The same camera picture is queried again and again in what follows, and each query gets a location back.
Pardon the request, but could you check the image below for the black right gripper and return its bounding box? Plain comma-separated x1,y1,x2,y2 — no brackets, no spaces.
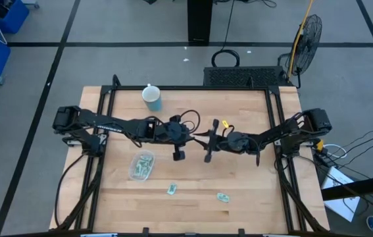
193,118,230,164

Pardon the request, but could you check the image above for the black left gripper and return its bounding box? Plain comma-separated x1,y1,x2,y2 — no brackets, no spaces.
169,115,196,162

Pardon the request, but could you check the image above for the blue cup with white top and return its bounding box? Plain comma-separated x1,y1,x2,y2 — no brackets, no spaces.
141,83,163,113

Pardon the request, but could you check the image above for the clear plastic container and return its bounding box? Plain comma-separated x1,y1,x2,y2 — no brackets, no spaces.
128,149,157,183

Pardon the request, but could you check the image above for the black tower column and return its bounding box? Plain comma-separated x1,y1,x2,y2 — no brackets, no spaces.
187,0,214,46

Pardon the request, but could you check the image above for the black floor fan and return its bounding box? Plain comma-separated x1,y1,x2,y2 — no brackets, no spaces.
277,13,324,89

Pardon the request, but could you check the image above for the white cardboard box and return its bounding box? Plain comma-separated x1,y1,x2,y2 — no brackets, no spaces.
320,165,362,223

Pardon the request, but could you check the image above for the black beam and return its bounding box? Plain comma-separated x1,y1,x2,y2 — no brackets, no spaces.
320,172,373,202

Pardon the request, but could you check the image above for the black cable loop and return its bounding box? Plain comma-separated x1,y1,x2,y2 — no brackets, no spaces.
178,109,202,135

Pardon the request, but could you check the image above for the black aluminium table frame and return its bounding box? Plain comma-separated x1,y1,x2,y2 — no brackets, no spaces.
53,74,330,237

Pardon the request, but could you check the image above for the coiled black cable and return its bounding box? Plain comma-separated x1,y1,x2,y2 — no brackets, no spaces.
211,0,241,68

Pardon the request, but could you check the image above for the white coiled cable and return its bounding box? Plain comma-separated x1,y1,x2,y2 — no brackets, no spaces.
322,143,349,160

